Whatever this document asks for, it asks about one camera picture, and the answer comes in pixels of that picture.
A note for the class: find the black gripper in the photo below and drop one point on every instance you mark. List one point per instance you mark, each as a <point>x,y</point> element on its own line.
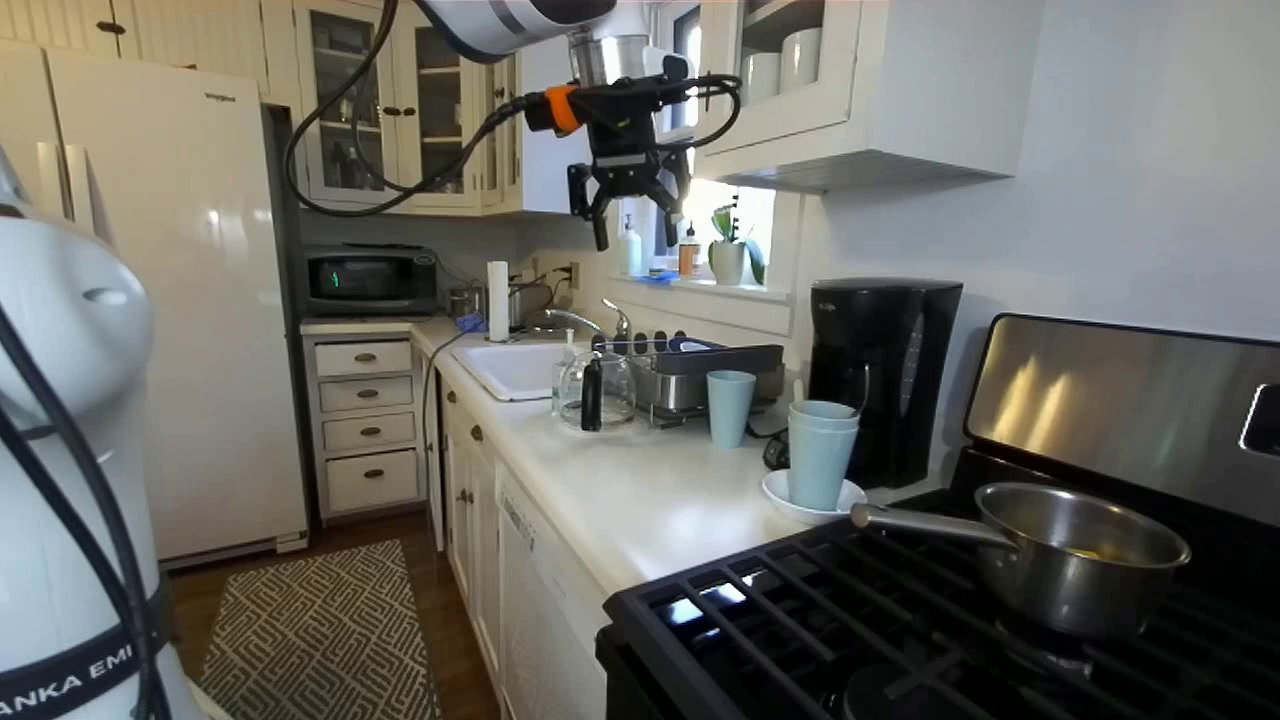
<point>639,141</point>

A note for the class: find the grey cup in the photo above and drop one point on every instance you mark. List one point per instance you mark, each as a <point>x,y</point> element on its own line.
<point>822,466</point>
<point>731,404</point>
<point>828,404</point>

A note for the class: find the white plate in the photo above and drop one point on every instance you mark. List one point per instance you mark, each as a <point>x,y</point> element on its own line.
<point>779,493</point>

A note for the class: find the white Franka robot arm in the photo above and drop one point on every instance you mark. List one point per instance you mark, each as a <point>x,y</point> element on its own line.
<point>81,403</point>

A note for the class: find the white pump bottle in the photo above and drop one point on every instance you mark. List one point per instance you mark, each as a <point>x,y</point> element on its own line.
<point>630,248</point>

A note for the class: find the orange pump bottle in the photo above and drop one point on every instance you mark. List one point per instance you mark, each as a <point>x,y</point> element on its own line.
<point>690,255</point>

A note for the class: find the blue sponge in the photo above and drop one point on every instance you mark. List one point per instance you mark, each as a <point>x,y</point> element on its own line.
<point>660,279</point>

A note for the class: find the white pot with plant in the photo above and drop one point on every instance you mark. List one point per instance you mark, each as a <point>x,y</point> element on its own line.
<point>731,257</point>

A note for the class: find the chrome faucet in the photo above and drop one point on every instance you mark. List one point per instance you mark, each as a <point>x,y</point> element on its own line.
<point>582,323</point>

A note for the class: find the white paper towel roll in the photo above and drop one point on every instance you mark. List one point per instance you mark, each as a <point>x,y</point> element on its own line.
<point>498,301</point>

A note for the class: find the white mug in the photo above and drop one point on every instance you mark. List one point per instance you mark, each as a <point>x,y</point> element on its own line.
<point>761,78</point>
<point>800,61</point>

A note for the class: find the clear soap pump bottle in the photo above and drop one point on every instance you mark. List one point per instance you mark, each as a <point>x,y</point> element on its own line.
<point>564,383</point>

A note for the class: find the silver toaster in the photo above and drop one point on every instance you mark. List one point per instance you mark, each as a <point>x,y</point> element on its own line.
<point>464,301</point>

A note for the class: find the small steel pot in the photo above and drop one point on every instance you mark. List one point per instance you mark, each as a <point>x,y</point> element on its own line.
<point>680,392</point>

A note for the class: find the black dish rack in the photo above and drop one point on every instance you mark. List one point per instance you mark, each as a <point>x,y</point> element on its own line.
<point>747,367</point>

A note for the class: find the white kitchen sink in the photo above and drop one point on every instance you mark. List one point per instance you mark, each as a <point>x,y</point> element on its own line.
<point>513,371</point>

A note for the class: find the black microwave oven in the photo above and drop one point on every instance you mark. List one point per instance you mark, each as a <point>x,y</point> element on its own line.
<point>369,279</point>

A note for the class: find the black coffee maker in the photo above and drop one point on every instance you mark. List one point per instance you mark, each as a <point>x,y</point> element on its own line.
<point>881,374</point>

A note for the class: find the white cabinet drawer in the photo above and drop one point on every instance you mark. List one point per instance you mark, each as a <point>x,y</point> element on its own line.
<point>369,432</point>
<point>361,358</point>
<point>367,392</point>
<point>373,480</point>

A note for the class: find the white base cabinets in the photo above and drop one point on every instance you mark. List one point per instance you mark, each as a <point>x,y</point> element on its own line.
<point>464,505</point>

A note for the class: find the white dishwasher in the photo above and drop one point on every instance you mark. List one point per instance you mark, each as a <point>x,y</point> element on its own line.
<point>544,613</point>

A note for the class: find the white refrigerator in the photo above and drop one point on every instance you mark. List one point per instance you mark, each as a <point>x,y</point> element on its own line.
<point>202,335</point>

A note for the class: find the black gas stove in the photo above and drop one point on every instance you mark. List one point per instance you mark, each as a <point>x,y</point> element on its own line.
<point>827,626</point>

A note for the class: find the white cabinets above refrigerator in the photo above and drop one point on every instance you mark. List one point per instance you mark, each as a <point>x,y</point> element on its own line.
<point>133,27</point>

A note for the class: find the patterned grey rug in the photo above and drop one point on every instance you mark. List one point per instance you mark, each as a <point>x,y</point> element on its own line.
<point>320,642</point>

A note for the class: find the steel saucepan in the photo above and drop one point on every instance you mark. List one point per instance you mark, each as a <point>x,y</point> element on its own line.
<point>1082,563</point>

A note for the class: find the wall power outlet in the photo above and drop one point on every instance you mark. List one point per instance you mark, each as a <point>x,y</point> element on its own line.
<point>571,273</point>

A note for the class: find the window with white frame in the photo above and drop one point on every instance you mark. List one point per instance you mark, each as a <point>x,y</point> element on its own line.
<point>761,225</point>

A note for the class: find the white glass-door wall cabinet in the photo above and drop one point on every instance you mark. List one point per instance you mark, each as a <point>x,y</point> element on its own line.
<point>442,104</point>

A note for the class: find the white wall cabinet with mugs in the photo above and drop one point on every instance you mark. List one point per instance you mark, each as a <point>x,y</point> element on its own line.
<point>922,93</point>

